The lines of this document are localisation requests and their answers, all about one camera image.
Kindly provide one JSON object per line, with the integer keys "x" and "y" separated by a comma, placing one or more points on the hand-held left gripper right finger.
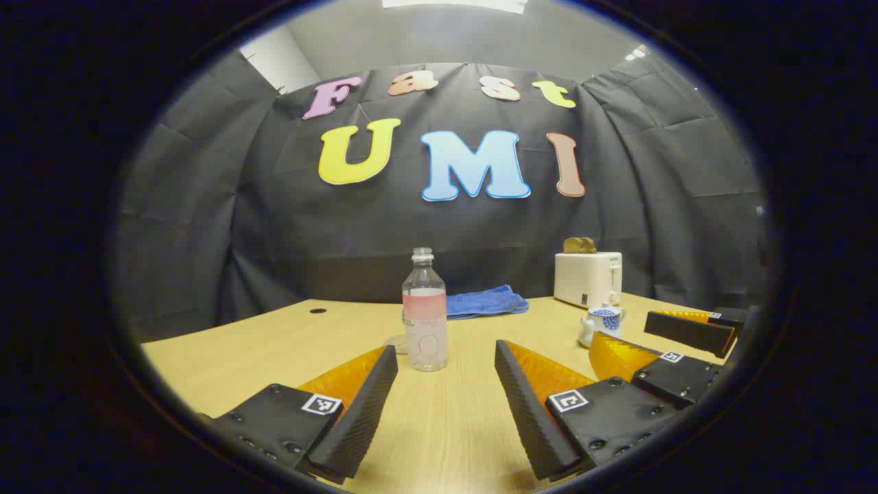
{"x": 528, "y": 418}

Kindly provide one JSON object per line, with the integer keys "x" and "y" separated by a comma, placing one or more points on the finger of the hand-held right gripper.
{"x": 679, "y": 381}
{"x": 686, "y": 333}

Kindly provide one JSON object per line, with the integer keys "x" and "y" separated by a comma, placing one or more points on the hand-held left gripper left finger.
{"x": 363, "y": 412}

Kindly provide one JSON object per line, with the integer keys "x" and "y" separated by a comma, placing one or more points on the round beige coaster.
{"x": 396, "y": 343}

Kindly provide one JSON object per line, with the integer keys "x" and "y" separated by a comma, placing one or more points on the clear plastic water bottle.
{"x": 425, "y": 322}

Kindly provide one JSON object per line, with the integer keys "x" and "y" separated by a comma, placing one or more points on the white toaster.
{"x": 586, "y": 278}

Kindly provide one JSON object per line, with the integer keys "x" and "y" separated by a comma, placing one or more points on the blue folded towel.
{"x": 487, "y": 302}

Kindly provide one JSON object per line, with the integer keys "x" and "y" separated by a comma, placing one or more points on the brown bread slice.
{"x": 589, "y": 245}
{"x": 572, "y": 245}

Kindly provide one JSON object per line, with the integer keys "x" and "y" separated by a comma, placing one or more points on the black backdrop cloth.
{"x": 274, "y": 226}

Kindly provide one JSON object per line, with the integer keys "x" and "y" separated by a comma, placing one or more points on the ceiling light panel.
{"x": 453, "y": 4}

